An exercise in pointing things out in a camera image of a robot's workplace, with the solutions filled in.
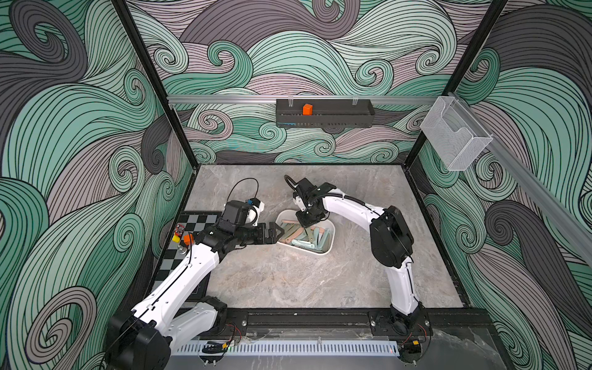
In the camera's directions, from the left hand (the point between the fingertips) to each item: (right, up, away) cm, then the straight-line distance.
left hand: (274, 230), depth 76 cm
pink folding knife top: (+7, -6, +16) cm, 18 cm away
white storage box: (+17, -7, +16) cm, 24 cm away
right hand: (+13, 0, +16) cm, 21 cm away
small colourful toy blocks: (-39, -4, +13) cm, 41 cm away
